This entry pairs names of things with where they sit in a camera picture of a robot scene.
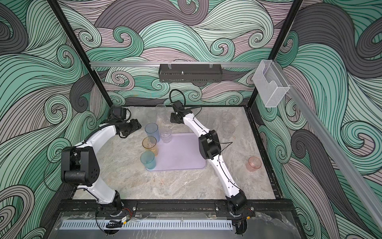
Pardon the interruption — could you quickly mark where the clear tall glass back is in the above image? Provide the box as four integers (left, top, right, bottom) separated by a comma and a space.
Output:
155, 104, 167, 122

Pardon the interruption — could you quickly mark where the clear faceted glass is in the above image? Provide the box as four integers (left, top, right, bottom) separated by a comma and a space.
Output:
146, 110, 157, 123

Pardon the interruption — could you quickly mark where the blue transparent tall glass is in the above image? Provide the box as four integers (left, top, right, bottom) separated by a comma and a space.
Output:
145, 122, 160, 142

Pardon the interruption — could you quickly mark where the lilac plastic tray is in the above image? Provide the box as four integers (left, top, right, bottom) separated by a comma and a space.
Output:
152, 133, 207, 171

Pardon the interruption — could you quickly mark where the yellow transparent tall glass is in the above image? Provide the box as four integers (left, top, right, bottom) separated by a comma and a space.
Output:
142, 136, 159, 156

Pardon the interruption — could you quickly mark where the teal frosted tall glass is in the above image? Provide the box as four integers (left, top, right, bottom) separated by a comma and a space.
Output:
140, 151, 156, 170

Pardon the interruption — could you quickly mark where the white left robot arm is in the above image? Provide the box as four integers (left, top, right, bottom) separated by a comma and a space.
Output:
61, 106, 142, 214

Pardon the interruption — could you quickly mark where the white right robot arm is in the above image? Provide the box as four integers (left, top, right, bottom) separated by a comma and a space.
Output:
170, 101, 247, 217

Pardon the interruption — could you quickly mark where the pink transparent short glass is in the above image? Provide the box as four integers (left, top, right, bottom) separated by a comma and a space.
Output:
246, 156, 262, 172

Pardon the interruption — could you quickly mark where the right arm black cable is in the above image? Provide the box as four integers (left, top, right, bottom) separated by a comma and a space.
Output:
169, 89, 203, 120

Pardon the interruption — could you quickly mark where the black perforated wall box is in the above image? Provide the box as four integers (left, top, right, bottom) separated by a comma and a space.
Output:
158, 64, 223, 83

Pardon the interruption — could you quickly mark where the aluminium rail back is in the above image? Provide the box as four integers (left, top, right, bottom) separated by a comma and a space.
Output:
90, 61, 260, 68

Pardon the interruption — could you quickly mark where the aluminium rail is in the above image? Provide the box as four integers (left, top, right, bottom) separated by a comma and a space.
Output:
288, 85, 382, 229
90, 61, 260, 68

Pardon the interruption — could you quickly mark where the black corner frame post left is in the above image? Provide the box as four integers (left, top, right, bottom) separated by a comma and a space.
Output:
47, 0, 113, 107

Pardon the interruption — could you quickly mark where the black corner frame post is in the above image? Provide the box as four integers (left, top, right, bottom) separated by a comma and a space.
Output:
247, 1, 302, 109
47, 0, 113, 107

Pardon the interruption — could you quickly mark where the clear acrylic wall holder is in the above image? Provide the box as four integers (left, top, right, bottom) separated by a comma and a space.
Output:
252, 60, 290, 108

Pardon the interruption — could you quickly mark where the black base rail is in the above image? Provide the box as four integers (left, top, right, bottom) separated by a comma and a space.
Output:
58, 199, 294, 216

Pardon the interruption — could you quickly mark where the white slotted cable duct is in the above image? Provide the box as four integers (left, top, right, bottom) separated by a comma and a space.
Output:
59, 219, 233, 231

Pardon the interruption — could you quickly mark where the black corner frame post right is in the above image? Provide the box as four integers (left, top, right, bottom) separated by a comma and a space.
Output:
247, 1, 302, 109

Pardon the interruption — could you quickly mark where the aluminium rail right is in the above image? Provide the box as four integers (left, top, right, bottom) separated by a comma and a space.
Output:
288, 85, 382, 229

